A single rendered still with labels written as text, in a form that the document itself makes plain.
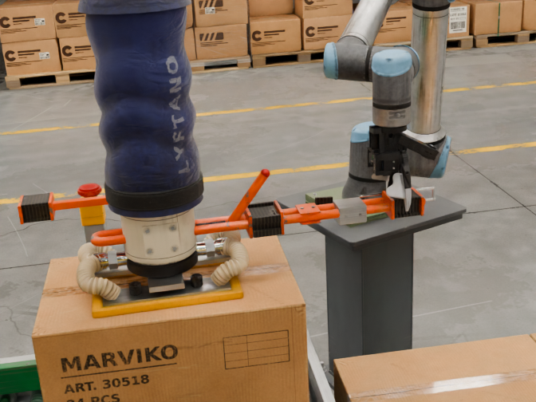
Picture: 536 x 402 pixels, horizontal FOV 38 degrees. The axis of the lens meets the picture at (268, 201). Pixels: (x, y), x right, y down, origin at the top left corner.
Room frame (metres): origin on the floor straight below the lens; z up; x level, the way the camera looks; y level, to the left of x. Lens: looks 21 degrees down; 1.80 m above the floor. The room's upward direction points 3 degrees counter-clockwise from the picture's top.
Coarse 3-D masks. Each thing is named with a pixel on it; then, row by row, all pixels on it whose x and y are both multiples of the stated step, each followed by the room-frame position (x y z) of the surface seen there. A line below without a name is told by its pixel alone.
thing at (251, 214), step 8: (248, 208) 1.78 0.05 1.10; (256, 208) 1.78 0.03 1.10; (264, 208) 1.78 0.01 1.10; (272, 208) 1.77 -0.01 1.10; (280, 208) 1.74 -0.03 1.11; (248, 216) 1.71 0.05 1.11; (256, 216) 1.73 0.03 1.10; (264, 216) 1.71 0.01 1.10; (272, 216) 1.71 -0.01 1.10; (280, 216) 1.71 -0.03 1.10; (248, 224) 1.71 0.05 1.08; (256, 224) 1.70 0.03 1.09; (264, 224) 1.71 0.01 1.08; (272, 224) 1.71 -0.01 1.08; (280, 224) 1.72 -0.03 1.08; (248, 232) 1.72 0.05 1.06; (256, 232) 1.70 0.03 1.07; (264, 232) 1.70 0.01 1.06; (272, 232) 1.71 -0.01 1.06; (280, 232) 1.71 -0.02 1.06
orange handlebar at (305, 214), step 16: (64, 208) 1.91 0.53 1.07; (288, 208) 1.78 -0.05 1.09; (304, 208) 1.77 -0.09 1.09; (320, 208) 1.79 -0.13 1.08; (368, 208) 1.77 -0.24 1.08; (384, 208) 1.77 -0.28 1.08; (208, 224) 1.71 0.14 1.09; (224, 224) 1.71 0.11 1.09; (240, 224) 1.71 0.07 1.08; (304, 224) 1.74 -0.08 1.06; (96, 240) 1.66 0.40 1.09; (112, 240) 1.66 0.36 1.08
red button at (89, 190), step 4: (84, 184) 2.19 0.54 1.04; (88, 184) 2.19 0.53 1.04; (92, 184) 2.19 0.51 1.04; (96, 184) 2.19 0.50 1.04; (80, 188) 2.16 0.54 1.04; (84, 188) 2.16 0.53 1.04; (88, 188) 2.16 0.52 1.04; (92, 188) 2.15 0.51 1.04; (96, 188) 2.16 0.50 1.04; (100, 188) 2.17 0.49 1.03; (80, 192) 2.15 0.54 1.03; (84, 192) 2.14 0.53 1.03; (88, 192) 2.14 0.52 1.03; (92, 192) 2.14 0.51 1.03; (96, 192) 2.15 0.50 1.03; (84, 196) 2.15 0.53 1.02; (88, 196) 2.15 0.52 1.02; (92, 196) 2.16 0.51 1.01
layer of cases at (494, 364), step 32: (416, 352) 1.97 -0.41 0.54; (448, 352) 1.96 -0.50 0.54; (480, 352) 1.95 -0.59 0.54; (512, 352) 1.94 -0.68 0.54; (352, 384) 1.82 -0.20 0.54; (384, 384) 1.81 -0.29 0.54; (416, 384) 1.81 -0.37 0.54; (448, 384) 1.80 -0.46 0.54; (480, 384) 1.79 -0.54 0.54; (512, 384) 1.78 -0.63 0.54
